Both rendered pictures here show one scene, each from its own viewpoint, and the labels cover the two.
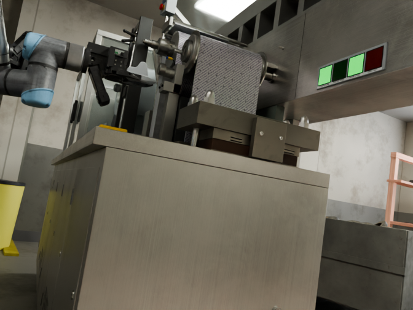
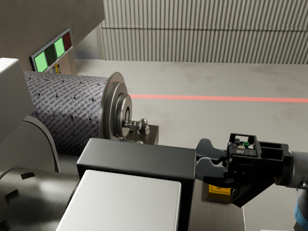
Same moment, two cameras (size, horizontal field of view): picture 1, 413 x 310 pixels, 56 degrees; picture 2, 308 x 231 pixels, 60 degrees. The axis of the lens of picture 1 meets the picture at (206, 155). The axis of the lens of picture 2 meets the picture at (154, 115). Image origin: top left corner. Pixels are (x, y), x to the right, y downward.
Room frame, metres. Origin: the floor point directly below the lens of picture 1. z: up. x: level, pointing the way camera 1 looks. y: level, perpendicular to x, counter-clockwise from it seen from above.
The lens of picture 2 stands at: (1.54, 0.36, 1.52)
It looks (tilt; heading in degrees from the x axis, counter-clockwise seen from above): 36 degrees down; 213
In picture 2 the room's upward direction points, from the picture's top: straight up
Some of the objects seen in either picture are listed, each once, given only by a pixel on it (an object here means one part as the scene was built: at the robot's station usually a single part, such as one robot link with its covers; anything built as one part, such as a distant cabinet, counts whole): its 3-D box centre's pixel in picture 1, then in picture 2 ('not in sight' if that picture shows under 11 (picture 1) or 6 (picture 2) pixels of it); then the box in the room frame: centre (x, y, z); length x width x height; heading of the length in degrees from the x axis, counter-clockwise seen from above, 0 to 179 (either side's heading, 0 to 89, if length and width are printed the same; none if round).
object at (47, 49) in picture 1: (45, 51); not in sight; (1.03, 0.47, 1.11); 0.11 x 0.08 x 0.09; 113
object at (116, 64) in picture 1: (105, 63); (254, 162); (1.10, 0.33, 1.12); 0.12 x 0.08 x 0.09; 113
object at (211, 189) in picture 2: (110, 132); (221, 186); (1.02, 0.26, 0.91); 0.07 x 0.07 x 0.02; 23
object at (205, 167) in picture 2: (137, 75); (202, 166); (1.16, 0.24, 1.12); 0.09 x 0.03 x 0.06; 122
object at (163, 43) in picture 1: (165, 47); (45, 212); (1.48, 0.22, 1.33); 0.06 x 0.06 x 0.06; 23
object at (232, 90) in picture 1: (225, 98); not in sight; (1.25, -0.03, 1.11); 0.23 x 0.01 x 0.18; 113
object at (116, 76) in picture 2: (190, 52); (114, 114); (1.26, 0.10, 1.25); 0.15 x 0.01 x 0.15; 23
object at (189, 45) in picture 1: (187, 51); (121, 115); (1.25, 0.11, 1.25); 0.07 x 0.02 x 0.07; 23
